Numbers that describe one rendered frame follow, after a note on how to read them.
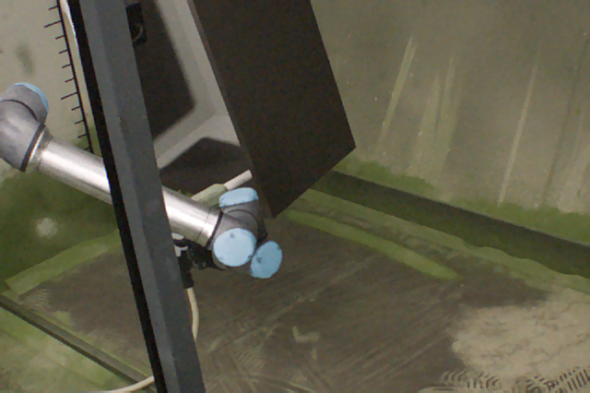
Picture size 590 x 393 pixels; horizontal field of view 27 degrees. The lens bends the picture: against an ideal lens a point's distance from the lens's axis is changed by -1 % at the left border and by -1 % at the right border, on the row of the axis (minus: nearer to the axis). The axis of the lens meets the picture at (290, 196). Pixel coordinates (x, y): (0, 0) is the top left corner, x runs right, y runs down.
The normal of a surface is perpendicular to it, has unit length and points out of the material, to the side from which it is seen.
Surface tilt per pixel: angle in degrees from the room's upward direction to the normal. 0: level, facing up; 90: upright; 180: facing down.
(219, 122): 12
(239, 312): 0
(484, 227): 91
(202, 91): 90
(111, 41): 90
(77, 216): 90
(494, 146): 57
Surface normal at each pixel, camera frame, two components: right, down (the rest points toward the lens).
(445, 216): -0.73, 0.40
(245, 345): -0.15, -0.90
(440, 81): -0.69, -0.17
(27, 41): 0.67, 0.22
